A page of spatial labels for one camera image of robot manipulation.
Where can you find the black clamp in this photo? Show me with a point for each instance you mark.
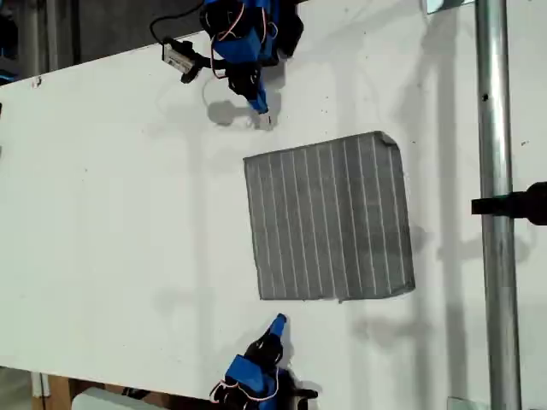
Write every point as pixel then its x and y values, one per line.
pixel 513 205

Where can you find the white plastic container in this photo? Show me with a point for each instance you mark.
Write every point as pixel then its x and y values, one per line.
pixel 111 400

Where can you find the steel post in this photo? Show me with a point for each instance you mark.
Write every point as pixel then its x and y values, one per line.
pixel 495 213

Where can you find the grey striped towel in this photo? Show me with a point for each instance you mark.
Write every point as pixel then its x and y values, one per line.
pixel 329 218

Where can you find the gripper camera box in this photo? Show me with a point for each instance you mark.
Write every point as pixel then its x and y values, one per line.
pixel 176 54

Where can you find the wooden table leg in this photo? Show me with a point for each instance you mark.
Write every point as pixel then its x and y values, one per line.
pixel 53 390

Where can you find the metal table bracket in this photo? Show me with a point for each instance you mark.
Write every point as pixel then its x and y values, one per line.
pixel 444 5

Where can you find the camera black stalk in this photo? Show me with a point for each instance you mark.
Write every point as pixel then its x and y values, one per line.
pixel 203 64

